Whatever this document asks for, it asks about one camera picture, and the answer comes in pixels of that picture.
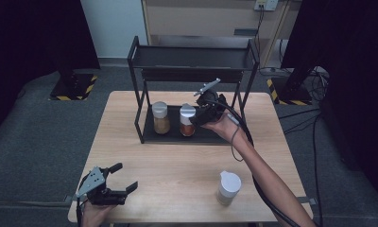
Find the beige cabinet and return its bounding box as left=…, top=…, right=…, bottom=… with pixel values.
left=142, top=0, right=293, bottom=68

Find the thin grey cable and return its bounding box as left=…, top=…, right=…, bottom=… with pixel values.
left=230, top=125, right=245, bottom=163

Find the tan powder spice jar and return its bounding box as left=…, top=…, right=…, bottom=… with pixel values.
left=151, top=101, right=172, bottom=135

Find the red powder spice jar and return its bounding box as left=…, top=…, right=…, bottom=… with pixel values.
left=179, top=103, right=198, bottom=137

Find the person's right hand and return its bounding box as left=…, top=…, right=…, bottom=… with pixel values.
left=201, top=111, right=251, bottom=148

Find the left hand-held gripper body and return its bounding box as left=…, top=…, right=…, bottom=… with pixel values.
left=75, top=166, right=129, bottom=206

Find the black floor cable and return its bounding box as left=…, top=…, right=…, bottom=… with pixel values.
left=278, top=107, right=324, bottom=227

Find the floor cable bundle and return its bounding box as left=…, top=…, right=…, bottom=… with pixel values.
left=308, top=66, right=331, bottom=97

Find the hazard striped stand base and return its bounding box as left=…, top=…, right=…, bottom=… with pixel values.
left=48, top=73, right=98, bottom=102
left=266, top=77, right=313, bottom=106

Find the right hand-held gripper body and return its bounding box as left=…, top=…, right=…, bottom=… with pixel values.
left=193, top=78, right=229, bottom=124

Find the white wall socket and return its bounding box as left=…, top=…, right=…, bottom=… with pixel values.
left=254, top=0, right=279, bottom=11

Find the person's left hand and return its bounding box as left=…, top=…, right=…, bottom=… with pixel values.
left=81, top=201, right=116, bottom=227

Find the black metal shelf rack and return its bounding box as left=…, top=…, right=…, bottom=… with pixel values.
left=127, top=35, right=261, bottom=146

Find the black socket cable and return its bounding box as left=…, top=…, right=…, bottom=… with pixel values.
left=255, top=6, right=265, bottom=60

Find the black curtain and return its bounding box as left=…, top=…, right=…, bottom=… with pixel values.
left=281, top=0, right=378, bottom=197
left=0, top=0, right=101, bottom=140

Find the thick black gripper cable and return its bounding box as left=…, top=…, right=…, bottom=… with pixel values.
left=205, top=98, right=304, bottom=227

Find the grey powder spice jar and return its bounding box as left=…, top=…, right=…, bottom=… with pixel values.
left=215, top=170, right=243, bottom=207

